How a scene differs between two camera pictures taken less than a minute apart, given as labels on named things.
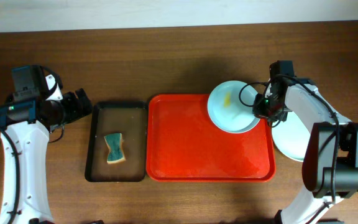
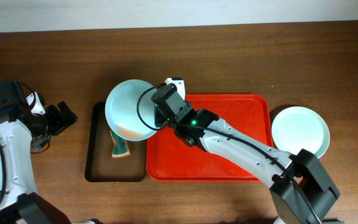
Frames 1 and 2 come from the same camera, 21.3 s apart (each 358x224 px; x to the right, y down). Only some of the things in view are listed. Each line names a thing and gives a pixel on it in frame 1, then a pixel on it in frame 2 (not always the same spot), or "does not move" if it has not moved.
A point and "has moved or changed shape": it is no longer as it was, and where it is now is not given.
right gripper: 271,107 to 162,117
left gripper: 72,104 to 58,116
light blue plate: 230,107 to 130,112
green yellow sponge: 115,154 has moved or changed shape
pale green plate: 291,137 does not move
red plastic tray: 184,144 does not move
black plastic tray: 130,119 does not move
